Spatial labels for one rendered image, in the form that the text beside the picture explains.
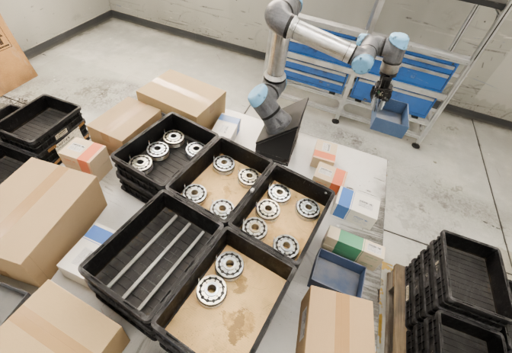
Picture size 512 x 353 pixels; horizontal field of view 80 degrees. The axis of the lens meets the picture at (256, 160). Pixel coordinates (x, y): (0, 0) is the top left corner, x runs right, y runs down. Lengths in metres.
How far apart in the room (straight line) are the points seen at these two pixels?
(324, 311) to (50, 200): 1.07
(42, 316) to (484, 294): 1.91
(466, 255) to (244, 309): 1.36
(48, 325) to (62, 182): 0.53
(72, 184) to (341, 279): 1.16
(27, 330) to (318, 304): 0.89
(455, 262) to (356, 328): 0.98
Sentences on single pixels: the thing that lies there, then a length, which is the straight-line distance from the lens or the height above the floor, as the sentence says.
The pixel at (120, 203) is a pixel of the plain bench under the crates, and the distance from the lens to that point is 1.56.
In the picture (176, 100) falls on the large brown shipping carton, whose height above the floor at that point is 0.90.
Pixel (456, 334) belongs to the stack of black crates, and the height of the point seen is 0.38.
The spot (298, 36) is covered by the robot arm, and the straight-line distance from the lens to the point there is 1.31.
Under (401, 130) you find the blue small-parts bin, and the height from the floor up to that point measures 1.10.
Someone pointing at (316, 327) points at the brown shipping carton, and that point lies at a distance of 1.15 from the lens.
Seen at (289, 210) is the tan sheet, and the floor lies 0.83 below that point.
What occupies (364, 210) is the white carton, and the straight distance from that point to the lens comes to 1.54.
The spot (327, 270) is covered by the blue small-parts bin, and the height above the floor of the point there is 0.70.
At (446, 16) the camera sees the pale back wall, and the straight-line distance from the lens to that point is 3.83.
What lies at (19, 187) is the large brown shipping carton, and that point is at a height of 0.90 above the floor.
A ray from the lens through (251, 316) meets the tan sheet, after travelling 1.14.
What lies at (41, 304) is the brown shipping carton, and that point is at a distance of 1.23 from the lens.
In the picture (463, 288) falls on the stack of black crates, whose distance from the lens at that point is 1.98.
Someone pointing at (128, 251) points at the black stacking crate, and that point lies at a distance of 1.26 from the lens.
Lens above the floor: 1.92
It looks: 45 degrees down
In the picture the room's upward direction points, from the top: 10 degrees clockwise
